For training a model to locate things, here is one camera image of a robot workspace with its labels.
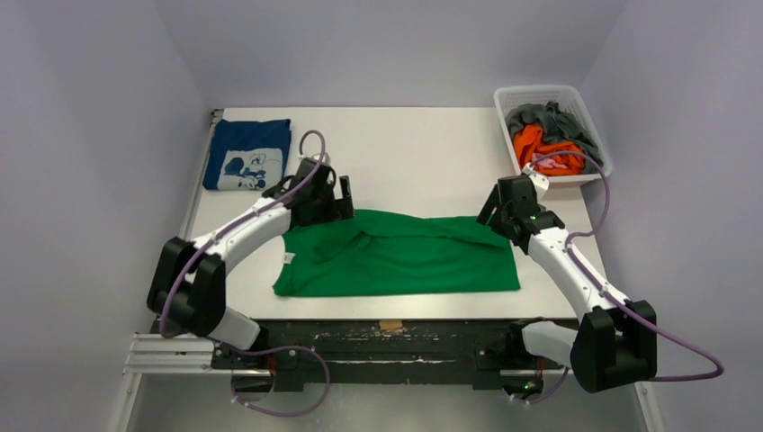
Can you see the grey t-shirt in basket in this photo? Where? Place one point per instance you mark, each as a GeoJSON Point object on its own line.
{"type": "Point", "coordinates": [556, 124]}

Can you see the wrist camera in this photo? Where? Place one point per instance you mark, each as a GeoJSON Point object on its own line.
{"type": "Point", "coordinates": [307, 162]}
{"type": "Point", "coordinates": [540, 181]}

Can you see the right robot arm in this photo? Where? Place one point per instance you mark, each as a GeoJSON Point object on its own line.
{"type": "Point", "coordinates": [614, 344]}

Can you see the orange t-shirt in basket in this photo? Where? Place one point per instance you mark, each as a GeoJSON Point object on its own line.
{"type": "Point", "coordinates": [529, 140]}

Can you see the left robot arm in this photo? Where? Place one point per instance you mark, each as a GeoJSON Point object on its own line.
{"type": "Point", "coordinates": [188, 291]}

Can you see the green t-shirt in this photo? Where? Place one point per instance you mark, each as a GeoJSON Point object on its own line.
{"type": "Point", "coordinates": [382, 253]}

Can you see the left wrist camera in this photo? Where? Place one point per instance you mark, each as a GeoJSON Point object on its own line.
{"type": "Point", "coordinates": [307, 162]}

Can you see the black table front rail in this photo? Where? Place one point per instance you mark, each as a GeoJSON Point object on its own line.
{"type": "Point", "coordinates": [472, 352]}

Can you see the folded navy printed t-shirt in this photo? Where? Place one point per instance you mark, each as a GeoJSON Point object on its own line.
{"type": "Point", "coordinates": [247, 155]}

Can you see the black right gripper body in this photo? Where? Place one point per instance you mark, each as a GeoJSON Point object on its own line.
{"type": "Point", "coordinates": [498, 211]}

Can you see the white plastic laundry basket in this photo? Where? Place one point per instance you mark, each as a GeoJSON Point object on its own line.
{"type": "Point", "coordinates": [569, 100]}

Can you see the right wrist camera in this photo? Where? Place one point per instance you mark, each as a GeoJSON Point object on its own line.
{"type": "Point", "coordinates": [540, 181]}

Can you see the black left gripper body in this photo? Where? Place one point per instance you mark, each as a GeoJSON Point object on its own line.
{"type": "Point", "coordinates": [326, 209]}

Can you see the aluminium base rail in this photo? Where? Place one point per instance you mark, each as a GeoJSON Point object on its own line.
{"type": "Point", "coordinates": [187, 355]}

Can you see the pink garment in basket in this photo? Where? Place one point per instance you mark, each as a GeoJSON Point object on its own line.
{"type": "Point", "coordinates": [549, 161]}

